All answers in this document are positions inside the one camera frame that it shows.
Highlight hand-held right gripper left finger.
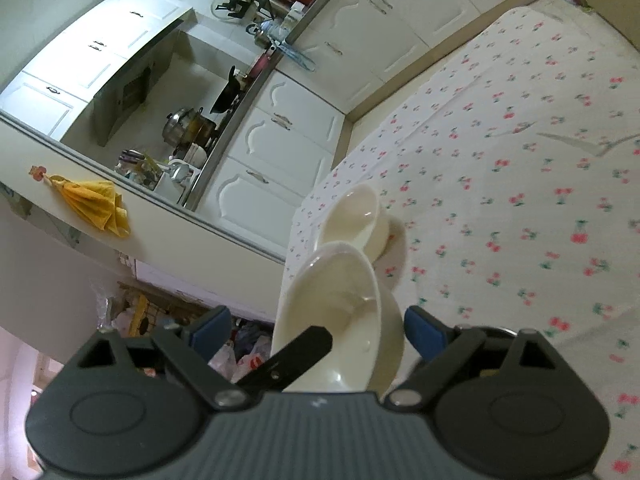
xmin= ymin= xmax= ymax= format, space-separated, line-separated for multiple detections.
xmin=62 ymin=306 xmax=247 ymax=409

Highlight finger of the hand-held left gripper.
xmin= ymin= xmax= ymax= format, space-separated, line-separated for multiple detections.
xmin=235 ymin=326 xmax=334 ymax=393

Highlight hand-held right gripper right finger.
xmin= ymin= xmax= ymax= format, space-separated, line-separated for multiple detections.
xmin=387 ymin=305 xmax=568 ymax=407

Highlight cream plastic bowl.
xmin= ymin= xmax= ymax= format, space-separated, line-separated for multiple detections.
xmin=272 ymin=241 xmax=404 ymax=395
xmin=318 ymin=183 xmax=392 ymax=262

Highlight white plastic bag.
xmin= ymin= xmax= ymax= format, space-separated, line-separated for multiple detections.
xmin=207 ymin=322 xmax=281 ymax=383

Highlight cherry print tablecloth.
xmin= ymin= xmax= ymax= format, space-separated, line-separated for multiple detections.
xmin=285 ymin=0 xmax=640 ymax=480

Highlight yellow hanging towel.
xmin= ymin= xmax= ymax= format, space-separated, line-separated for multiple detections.
xmin=47 ymin=175 xmax=132 ymax=239

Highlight countertop utensil holder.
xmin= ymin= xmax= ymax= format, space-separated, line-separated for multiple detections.
xmin=114 ymin=148 xmax=168 ymax=187

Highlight grey kitchen countertop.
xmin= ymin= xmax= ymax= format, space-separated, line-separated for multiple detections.
xmin=182 ymin=0 xmax=381 ymax=211

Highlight stainless steel stock pot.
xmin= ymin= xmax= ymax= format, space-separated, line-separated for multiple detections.
xmin=161 ymin=106 xmax=218 ymax=148

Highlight white kitchen base cabinets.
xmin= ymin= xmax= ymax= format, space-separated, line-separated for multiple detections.
xmin=182 ymin=0 xmax=551 ymax=261

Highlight black wok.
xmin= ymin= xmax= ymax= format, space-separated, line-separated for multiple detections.
xmin=209 ymin=65 xmax=247 ymax=115

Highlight blue hanging cloth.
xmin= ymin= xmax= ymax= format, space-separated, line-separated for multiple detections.
xmin=276 ymin=40 xmax=319 ymax=72

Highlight steel kettle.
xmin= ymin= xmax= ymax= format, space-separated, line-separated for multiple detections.
xmin=245 ymin=22 xmax=275 ymax=50

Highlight hanging kitchen utensils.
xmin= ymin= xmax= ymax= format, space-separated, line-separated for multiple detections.
xmin=212 ymin=0 xmax=253 ymax=23

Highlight dark steel thermos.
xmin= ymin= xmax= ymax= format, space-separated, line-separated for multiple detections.
xmin=251 ymin=0 xmax=283 ymax=20

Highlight white kitchen wall cabinets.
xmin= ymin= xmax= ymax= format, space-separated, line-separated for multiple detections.
xmin=0 ymin=0 xmax=196 ymax=136

